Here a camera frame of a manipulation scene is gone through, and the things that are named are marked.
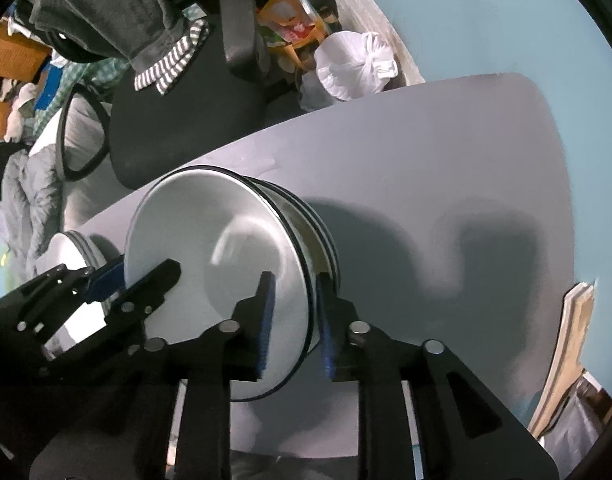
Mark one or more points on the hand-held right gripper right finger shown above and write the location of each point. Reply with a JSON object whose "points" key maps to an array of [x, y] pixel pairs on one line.
{"points": [[326, 330]]}

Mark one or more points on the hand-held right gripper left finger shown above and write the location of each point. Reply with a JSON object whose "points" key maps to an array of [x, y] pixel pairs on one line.
{"points": [[266, 325]]}

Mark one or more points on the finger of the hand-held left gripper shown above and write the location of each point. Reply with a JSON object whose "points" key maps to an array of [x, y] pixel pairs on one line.
{"points": [[106, 277], [153, 282]]}

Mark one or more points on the large white plate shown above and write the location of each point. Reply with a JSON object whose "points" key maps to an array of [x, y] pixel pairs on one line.
{"points": [[66, 330]]}

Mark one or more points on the white bowl with black rim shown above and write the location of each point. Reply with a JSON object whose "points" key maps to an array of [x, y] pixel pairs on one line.
{"points": [[308, 247], [334, 265], [196, 240]]}

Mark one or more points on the grey quilted duvet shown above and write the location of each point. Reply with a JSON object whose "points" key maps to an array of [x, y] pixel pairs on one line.
{"points": [[26, 200]]}

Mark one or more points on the black office chair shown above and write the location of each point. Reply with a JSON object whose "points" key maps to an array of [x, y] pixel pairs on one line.
{"points": [[186, 110]]}

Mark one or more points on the beige clothes pile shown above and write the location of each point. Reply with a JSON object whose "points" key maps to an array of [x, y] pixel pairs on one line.
{"points": [[18, 110]]}

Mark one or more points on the green checkered tablecloth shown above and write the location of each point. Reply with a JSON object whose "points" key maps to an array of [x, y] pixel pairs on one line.
{"points": [[76, 80]]}

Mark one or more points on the brown cardboard sheets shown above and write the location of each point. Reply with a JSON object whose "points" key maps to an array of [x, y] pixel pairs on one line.
{"points": [[565, 355]]}

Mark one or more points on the orange wooden cabinet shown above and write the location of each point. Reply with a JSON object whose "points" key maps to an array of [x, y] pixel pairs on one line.
{"points": [[11, 55]]}

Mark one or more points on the large white plastic bag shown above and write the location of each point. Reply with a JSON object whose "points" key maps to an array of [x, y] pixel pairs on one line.
{"points": [[351, 67]]}

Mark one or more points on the grey plastic bag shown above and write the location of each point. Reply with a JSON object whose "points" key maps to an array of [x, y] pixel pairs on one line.
{"points": [[580, 425]]}

